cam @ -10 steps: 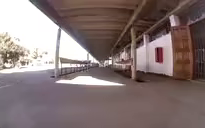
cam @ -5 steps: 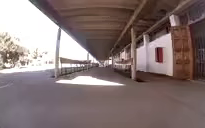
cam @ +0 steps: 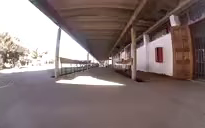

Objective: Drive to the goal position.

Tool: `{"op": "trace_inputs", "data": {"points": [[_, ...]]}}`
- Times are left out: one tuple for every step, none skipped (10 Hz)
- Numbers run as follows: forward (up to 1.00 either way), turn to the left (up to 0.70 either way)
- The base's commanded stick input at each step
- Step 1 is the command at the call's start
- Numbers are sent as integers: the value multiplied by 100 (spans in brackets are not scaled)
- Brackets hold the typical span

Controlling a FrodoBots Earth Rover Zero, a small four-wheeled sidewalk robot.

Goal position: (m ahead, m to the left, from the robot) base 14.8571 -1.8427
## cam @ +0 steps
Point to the railing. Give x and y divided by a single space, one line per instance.
73 62
123 62

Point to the grey concrete pavement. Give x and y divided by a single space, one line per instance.
90 103

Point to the long roofed walkway with posts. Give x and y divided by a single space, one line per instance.
96 23

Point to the white building with red window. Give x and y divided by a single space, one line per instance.
163 68

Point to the group of trees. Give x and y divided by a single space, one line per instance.
5 50

